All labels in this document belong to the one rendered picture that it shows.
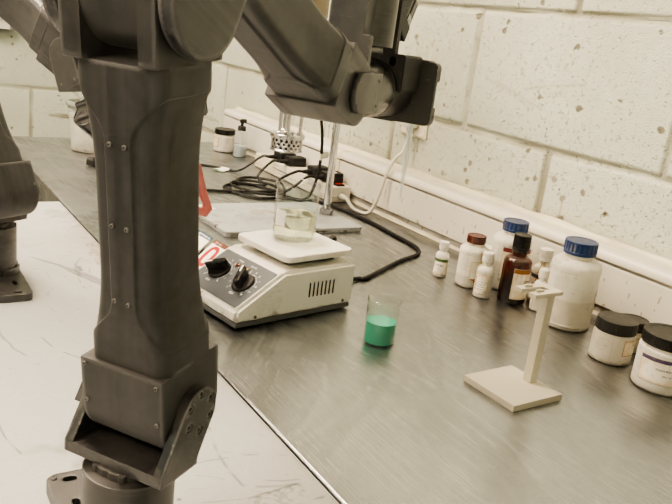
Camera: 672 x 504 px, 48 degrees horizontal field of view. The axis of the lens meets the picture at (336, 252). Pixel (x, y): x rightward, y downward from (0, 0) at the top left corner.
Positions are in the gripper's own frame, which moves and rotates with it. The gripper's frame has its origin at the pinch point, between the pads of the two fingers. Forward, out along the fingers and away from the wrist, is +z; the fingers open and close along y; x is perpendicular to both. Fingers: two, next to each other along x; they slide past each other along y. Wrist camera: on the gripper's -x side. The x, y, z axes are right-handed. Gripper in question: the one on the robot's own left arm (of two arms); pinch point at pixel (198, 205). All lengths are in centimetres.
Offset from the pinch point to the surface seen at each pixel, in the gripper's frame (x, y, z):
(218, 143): -35, 99, 58
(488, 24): -64, 10, 31
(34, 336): 24.5, -3.5, -8.5
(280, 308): 4.4, -11.8, 11.9
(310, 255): -3.6, -11.2, 11.1
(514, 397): -1.6, -41.7, 20.8
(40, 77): -34, 232, 55
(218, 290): 7.3, -6.1, 6.5
